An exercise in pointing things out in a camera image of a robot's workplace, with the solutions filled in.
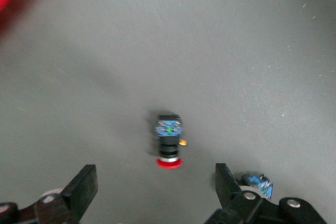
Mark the green push button switch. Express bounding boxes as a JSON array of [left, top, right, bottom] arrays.
[[235, 172, 274, 201]]

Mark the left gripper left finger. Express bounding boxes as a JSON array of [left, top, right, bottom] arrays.
[[0, 164, 99, 224]]

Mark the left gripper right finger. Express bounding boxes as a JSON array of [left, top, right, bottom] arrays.
[[204, 163, 329, 224]]

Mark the red button switch orange tag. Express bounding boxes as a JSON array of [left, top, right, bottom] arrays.
[[150, 113, 188, 170]]

